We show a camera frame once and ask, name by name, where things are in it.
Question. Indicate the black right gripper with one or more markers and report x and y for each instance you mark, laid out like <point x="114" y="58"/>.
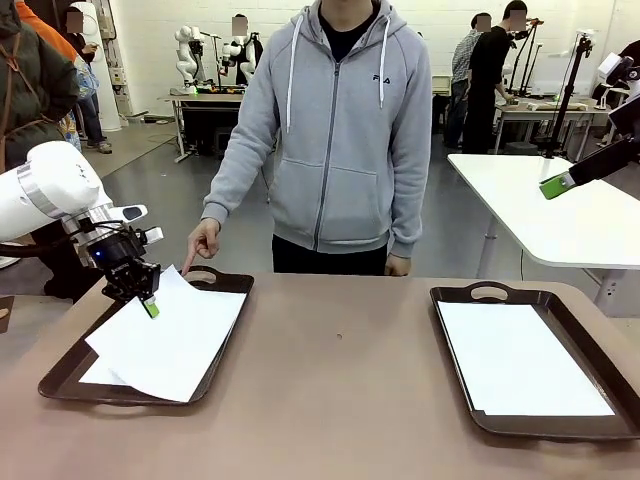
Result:
<point x="627" y="120"/>

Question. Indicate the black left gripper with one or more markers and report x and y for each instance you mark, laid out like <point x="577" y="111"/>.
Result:
<point x="127" y="270"/>

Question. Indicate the white A4 paper sheet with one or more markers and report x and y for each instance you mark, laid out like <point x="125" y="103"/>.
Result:
<point x="97" y="377"/>
<point x="525" y="360"/>
<point x="150" y="350"/>

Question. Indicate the grey-sleeved right forearm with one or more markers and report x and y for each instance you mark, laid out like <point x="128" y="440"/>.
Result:
<point x="230" y="185"/>

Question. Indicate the grey-sleeved left forearm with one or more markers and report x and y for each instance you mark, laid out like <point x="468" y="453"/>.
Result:
<point x="412" y="215"/>

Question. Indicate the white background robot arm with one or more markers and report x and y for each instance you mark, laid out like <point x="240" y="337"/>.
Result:
<point x="184" y="50"/>
<point x="227" y="52"/>

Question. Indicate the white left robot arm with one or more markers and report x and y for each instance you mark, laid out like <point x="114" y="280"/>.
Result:
<point x="45" y="185"/>

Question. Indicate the person's right hand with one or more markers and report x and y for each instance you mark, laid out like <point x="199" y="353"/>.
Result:
<point x="207" y="240"/>

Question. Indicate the person's left hand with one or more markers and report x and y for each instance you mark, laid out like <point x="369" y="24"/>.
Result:
<point x="399" y="266"/>

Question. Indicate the grey background workbench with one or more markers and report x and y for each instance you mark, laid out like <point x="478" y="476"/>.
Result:
<point x="210" y="98"/>
<point x="575" y="112"/>

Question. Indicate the small white stand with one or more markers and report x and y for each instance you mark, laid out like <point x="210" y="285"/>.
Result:
<point x="605" y="97"/>

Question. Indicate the white rounded table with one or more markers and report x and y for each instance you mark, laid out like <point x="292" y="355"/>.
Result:
<point x="525" y="200"/>

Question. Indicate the grey round stool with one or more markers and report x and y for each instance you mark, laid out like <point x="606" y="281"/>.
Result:
<point x="520" y="148"/>

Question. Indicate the brown plastic serving tray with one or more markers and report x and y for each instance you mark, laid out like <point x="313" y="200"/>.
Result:
<point x="60" y="390"/>
<point x="550" y="426"/>

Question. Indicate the person in black t-shirt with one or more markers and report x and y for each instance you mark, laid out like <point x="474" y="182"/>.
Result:
<point x="487" y="75"/>

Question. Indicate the dark brown flat board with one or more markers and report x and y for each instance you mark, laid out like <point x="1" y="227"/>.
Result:
<point x="6" y="325"/>

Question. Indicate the person in plaid shirt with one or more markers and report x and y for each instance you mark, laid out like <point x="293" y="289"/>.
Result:
<point x="462" y="55"/>

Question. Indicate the beige box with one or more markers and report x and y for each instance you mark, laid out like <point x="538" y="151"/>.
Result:
<point x="442" y="85"/>

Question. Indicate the dark plastic stool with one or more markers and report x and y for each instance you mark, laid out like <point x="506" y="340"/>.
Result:
<point x="222" y="137"/>

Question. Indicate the person in blue jeans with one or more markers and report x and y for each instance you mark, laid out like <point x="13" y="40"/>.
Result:
<point x="92" y="120"/>

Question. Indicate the person in grey hoodie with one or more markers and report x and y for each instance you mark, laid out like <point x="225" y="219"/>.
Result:
<point x="340" y="150"/>

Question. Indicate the black thin lamp stand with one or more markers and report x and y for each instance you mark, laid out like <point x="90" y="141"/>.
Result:
<point x="216" y="60"/>

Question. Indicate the distant person in black top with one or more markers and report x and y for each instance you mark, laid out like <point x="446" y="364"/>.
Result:
<point x="256" y="50"/>

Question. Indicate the person in orange hoodie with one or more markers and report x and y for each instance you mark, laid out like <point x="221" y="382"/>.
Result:
<point x="50" y="30"/>

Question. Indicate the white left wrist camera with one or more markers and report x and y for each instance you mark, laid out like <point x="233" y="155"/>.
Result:
<point x="154" y="234"/>

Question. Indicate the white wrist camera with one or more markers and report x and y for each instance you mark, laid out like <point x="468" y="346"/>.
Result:
<point x="612" y="67"/>
<point x="154" y="234"/>

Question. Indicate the black camera tripod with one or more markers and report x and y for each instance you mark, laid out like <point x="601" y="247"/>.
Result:
<point x="565" y="102"/>

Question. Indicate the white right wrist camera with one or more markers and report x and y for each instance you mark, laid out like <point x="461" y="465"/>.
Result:
<point x="612" y="67"/>

